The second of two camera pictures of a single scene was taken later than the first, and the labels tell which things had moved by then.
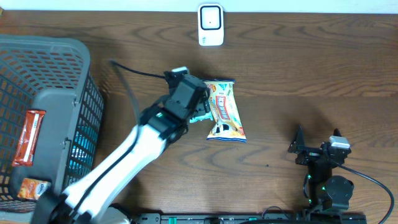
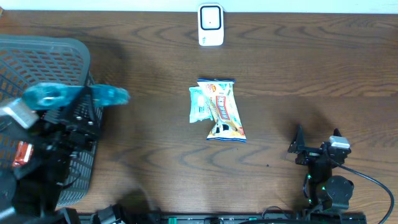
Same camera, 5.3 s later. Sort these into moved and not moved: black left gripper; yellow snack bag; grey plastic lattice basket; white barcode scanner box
Moved: black left gripper; grey plastic lattice basket
Not moved: white barcode scanner box; yellow snack bag
